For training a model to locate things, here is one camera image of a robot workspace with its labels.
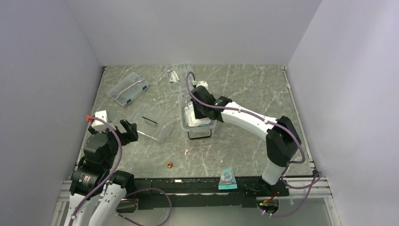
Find white gauze packet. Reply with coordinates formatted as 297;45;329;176
184;105;211;127

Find clear medicine kit box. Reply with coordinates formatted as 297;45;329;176
177;92;217;140

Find clear divided organizer tray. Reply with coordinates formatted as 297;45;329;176
166;63;194;93

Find teal packaged item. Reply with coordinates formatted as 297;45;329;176
218;169;238;190

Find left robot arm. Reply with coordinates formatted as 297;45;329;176
64;120;138;226

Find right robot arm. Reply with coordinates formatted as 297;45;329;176
189;85;304;195

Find clear kit lid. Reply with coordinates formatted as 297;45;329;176
128;104;176;143

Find metal tweezers in tray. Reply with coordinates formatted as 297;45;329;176
167;70;180;83

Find clear box with blue latches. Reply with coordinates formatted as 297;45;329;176
106;72;150;107

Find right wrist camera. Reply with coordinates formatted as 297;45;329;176
195;81;209;89

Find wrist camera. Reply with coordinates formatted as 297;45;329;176
86;110;108;132
195;81;209;89

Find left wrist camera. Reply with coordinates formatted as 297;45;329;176
86;110;108;132

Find black front rail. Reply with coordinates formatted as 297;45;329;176
117;176;289;213

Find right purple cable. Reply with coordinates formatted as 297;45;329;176
185;72;322;218

